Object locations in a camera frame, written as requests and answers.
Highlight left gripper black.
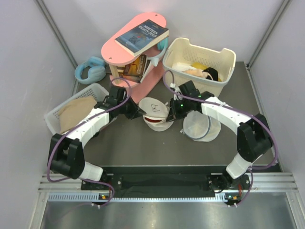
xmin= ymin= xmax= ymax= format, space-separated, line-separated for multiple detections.
xmin=117 ymin=95 xmax=145 ymax=120

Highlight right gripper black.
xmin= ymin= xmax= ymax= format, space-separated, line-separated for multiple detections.
xmin=167 ymin=98 xmax=192 ymax=123

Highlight beige trim mesh laundry bag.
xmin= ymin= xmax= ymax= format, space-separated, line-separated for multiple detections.
xmin=139 ymin=97 xmax=173 ymax=132

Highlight red bra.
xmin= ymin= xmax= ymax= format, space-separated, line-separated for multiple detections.
xmin=143 ymin=116 xmax=165 ymax=124

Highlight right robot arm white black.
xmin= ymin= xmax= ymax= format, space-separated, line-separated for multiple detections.
xmin=167 ymin=81 xmax=274 ymax=191

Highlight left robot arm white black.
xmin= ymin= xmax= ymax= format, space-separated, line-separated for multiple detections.
xmin=47 ymin=86 xmax=146 ymax=189

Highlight grey trim mesh laundry bag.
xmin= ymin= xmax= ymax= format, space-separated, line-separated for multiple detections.
xmin=181 ymin=111 xmax=221 ymax=142

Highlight cream plastic laundry basket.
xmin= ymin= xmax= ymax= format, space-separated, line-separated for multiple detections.
xmin=163 ymin=38 xmax=236 ymax=96

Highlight brown orange book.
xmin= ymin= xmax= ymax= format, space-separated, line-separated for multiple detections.
xmin=119 ymin=54 xmax=151 ymax=83

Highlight pink two-tier shelf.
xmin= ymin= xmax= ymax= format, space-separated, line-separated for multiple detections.
xmin=101 ymin=12 xmax=167 ymax=104

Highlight blue headphones on floor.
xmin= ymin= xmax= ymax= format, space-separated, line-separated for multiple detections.
xmin=74 ymin=56 xmax=106 ymax=85

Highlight clothes pile in cream basket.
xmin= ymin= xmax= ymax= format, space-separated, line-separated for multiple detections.
xmin=172 ymin=62 xmax=222 ymax=82

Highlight beige folded cloth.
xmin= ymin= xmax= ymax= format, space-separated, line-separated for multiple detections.
xmin=58 ymin=96 xmax=97 ymax=134

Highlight dark blue paperback book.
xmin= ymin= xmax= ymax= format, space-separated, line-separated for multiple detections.
xmin=115 ymin=20 xmax=169 ymax=57

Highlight white plastic perforated basket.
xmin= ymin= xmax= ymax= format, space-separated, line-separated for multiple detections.
xmin=44 ymin=83 xmax=109 ymax=135

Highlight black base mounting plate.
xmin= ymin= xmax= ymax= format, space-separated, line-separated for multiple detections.
xmin=81 ymin=164 xmax=253 ymax=191

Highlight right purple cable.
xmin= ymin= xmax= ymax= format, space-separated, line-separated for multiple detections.
xmin=163 ymin=70 xmax=279 ymax=208

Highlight purple cable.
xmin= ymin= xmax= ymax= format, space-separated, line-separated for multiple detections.
xmin=46 ymin=77 xmax=132 ymax=208
xmin=163 ymin=70 xmax=279 ymax=208

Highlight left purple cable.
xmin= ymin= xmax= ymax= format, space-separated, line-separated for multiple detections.
xmin=46 ymin=77 xmax=132 ymax=208

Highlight grey slotted cable duct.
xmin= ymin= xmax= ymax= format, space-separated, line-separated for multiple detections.
xmin=47 ymin=192 xmax=241 ymax=203

